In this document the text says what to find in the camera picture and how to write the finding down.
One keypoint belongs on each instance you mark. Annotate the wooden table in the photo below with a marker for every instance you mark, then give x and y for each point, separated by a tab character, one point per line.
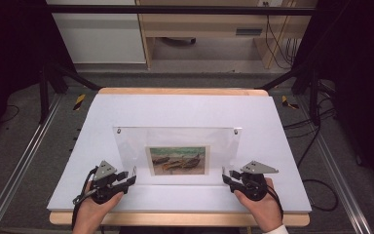
175	219

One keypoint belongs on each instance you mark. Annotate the boat painting photo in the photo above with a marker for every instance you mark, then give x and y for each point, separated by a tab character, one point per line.
178	161

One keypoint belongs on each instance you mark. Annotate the person's left hand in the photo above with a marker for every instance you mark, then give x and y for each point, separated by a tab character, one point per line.
91	214

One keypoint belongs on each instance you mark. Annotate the light wooden desk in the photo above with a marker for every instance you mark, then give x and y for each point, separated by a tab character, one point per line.
207	24

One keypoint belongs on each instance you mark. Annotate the grey desk label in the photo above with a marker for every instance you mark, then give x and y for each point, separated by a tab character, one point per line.
248	31

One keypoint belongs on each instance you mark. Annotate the aluminium floor rail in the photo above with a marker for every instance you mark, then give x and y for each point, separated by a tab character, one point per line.
337	182
22	159

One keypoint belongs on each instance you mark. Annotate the black curtain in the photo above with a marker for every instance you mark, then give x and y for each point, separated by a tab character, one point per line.
360	81
9	48

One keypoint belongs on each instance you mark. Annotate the black metal stand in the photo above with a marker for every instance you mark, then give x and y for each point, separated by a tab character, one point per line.
44	97
314	100

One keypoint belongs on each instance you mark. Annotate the pale purple table mat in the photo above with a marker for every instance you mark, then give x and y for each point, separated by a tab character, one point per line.
175	110

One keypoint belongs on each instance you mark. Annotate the person's right hand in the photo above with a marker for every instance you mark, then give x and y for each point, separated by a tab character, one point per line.
266	211

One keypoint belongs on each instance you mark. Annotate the clear acrylic photo frame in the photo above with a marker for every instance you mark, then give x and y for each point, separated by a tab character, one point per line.
133	146

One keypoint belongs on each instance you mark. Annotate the black horizontal frame bar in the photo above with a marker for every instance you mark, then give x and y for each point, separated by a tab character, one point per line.
175	9

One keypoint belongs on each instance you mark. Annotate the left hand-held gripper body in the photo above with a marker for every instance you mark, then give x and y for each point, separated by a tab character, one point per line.
105	170

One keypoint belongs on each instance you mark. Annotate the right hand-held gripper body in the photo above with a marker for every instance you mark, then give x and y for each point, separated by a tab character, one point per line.
256	185

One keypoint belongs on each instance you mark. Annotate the white cabinet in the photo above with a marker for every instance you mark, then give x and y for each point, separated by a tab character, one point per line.
100	39

